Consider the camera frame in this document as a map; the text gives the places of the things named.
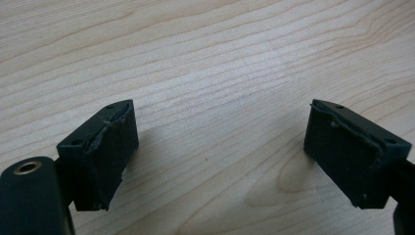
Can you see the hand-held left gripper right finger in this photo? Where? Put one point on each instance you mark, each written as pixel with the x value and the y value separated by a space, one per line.
pixel 345 153

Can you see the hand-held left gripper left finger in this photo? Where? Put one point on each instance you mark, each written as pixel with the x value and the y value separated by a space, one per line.
pixel 107 156

